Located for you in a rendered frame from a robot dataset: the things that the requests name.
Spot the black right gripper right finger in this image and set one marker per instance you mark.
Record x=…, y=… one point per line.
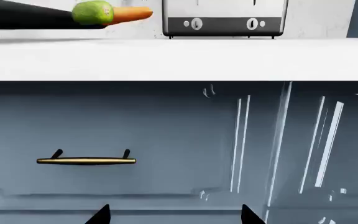
x=249, y=216

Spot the blue-grey cabinet drawer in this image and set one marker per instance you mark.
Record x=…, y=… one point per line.
x=104, y=140

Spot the black flat tray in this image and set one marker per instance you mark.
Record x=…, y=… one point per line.
x=26, y=17

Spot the orange carrot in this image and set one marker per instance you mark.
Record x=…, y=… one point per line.
x=130, y=14

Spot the silver two-knob toaster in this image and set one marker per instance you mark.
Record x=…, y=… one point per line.
x=225, y=17

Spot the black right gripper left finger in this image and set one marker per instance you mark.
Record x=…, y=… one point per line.
x=102, y=217

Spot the green round vegetable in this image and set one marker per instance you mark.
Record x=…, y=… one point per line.
x=92, y=12

